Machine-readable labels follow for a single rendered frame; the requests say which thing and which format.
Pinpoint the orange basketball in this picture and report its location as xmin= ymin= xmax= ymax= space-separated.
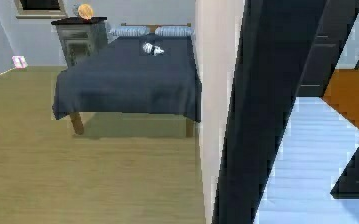
xmin=77 ymin=3 xmax=95 ymax=21

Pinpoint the bed with dark blue cover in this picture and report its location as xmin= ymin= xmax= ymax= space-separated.
xmin=51 ymin=22 xmax=203 ymax=138

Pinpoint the white crumpled cloth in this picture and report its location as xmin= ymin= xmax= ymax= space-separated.
xmin=141 ymin=41 xmax=166 ymax=57

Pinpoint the light blue striped pillow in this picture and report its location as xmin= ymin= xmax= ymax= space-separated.
xmin=154 ymin=25 xmax=195 ymax=38
xmin=108 ymin=25 xmax=152 ymax=38

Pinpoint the black room door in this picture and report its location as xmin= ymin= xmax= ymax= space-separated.
xmin=211 ymin=0 xmax=329 ymax=224
xmin=296 ymin=0 xmax=359 ymax=99

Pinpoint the grey nightstand with black top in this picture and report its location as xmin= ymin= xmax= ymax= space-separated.
xmin=50 ymin=16 xmax=109 ymax=68

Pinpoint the pink and white box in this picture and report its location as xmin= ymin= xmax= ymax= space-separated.
xmin=11 ymin=55 xmax=29 ymax=70

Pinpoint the black cupboard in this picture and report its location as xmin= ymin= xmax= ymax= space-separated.
xmin=329 ymin=127 xmax=359 ymax=201

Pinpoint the window with pale frame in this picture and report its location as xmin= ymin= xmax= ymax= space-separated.
xmin=14 ymin=0 xmax=68 ymax=20

